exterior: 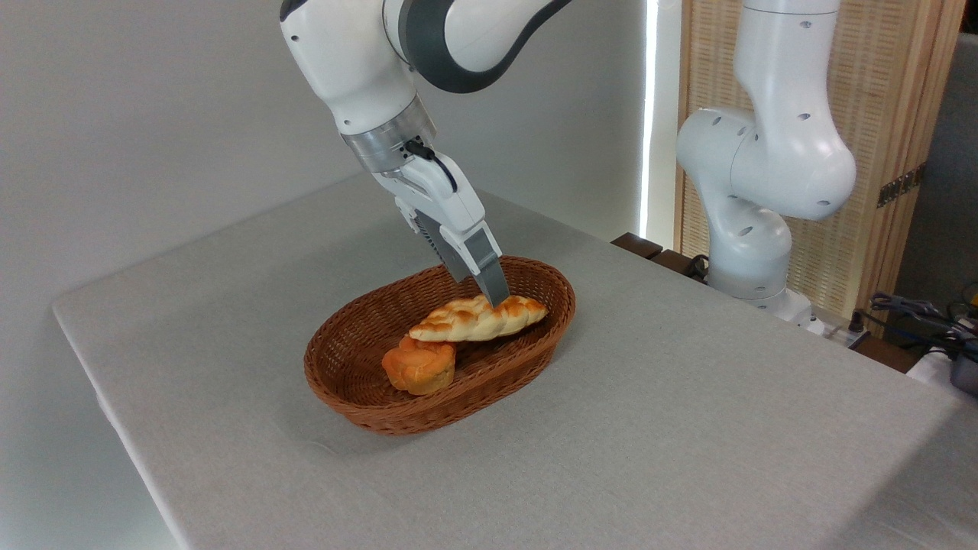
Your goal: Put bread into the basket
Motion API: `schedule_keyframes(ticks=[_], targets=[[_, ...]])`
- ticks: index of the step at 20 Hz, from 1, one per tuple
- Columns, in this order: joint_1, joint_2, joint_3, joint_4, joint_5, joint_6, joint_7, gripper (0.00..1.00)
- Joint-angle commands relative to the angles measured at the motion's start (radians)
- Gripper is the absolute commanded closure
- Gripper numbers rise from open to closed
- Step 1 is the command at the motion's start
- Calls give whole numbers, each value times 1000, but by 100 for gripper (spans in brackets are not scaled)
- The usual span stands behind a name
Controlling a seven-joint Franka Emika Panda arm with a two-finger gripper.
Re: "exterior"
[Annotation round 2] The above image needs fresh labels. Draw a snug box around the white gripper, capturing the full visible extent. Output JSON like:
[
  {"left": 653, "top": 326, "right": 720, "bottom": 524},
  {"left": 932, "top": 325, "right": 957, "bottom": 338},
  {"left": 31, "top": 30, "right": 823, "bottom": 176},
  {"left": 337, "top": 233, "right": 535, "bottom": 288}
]
[{"left": 371, "top": 151, "right": 512, "bottom": 309}]

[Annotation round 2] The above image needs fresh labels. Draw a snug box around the braided golden bread loaf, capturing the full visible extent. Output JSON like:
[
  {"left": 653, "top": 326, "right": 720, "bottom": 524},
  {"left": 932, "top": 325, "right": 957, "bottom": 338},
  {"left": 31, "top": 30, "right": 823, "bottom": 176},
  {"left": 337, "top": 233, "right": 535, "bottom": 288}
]
[{"left": 408, "top": 294, "right": 549, "bottom": 343}]

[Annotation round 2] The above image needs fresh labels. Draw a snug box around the brown oval wicker basket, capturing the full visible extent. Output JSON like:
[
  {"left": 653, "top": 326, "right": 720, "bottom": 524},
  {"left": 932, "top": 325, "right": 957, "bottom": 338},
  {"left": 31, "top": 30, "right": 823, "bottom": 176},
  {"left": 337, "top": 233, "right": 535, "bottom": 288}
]
[{"left": 303, "top": 255, "right": 577, "bottom": 436}]

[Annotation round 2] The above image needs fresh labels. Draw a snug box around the orange muffin bread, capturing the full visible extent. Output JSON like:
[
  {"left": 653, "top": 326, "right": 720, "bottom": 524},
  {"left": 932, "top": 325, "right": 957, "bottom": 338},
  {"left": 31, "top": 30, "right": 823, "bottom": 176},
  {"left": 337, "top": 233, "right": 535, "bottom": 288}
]
[{"left": 381, "top": 335, "right": 458, "bottom": 396}]

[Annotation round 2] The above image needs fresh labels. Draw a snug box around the dark wooden base stand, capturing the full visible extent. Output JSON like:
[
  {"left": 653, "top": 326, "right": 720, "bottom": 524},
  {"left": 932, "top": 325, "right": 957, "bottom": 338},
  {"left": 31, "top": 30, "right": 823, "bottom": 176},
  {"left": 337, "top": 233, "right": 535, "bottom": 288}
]
[{"left": 610, "top": 232, "right": 710, "bottom": 285}]

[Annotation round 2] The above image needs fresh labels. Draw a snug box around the grey tablecloth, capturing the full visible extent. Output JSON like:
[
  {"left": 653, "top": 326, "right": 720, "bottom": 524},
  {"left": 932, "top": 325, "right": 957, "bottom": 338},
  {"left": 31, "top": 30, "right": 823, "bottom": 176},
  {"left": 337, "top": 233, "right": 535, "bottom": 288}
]
[{"left": 52, "top": 174, "right": 978, "bottom": 550}]

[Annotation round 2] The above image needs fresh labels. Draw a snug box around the white power strip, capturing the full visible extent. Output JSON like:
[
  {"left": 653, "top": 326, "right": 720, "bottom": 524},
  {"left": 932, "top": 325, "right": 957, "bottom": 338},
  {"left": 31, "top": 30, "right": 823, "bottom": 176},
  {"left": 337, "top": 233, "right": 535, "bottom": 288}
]
[{"left": 819, "top": 319, "right": 873, "bottom": 350}]

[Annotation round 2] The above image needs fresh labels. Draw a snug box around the black screen hinge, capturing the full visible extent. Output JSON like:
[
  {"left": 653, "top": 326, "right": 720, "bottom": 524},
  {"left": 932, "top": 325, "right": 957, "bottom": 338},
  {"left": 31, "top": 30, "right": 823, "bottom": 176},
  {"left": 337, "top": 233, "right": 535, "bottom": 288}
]
[{"left": 876, "top": 163, "right": 928, "bottom": 209}]

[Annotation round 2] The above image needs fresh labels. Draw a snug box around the light wooden slatted screen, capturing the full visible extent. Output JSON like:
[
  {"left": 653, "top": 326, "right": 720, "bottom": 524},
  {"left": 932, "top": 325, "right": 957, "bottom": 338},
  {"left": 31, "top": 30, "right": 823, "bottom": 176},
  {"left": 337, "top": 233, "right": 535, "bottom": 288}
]
[{"left": 676, "top": 0, "right": 968, "bottom": 337}]

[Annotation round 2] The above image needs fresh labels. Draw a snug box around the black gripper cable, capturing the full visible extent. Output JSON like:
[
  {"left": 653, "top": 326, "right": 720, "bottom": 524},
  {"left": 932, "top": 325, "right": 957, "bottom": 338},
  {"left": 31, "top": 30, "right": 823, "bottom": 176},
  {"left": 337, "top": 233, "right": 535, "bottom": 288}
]
[{"left": 403, "top": 138, "right": 460, "bottom": 193}]

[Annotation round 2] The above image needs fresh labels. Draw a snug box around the black cable bundle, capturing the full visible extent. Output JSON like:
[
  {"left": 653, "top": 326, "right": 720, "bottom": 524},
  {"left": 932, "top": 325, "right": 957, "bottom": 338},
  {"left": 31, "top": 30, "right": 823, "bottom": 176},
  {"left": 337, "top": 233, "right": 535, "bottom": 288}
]
[{"left": 866, "top": 284, "right": 978, "bottom": 361}]

